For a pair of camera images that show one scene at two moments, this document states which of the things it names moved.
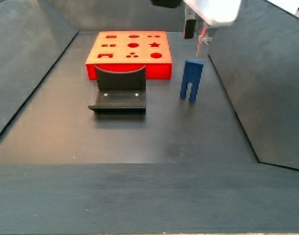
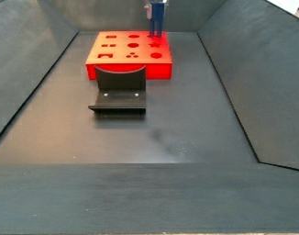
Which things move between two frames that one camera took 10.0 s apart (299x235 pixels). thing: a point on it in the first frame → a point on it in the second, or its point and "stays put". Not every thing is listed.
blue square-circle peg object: [191, 76] → [157, 18]
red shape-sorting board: [126, 51] stays put
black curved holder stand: [122, 93] stays put
